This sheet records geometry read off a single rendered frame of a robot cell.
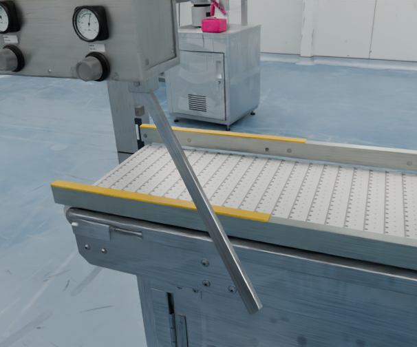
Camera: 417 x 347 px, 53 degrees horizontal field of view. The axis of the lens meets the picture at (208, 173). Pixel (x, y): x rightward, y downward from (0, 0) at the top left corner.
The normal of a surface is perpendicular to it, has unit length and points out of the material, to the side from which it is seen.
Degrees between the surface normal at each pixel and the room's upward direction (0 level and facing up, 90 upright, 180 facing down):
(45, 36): 90
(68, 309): 0
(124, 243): 90
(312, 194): 0
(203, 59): 90
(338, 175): 0
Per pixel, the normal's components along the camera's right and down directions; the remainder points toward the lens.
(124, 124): -0.37, 0.42
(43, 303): -0.04, -0.90
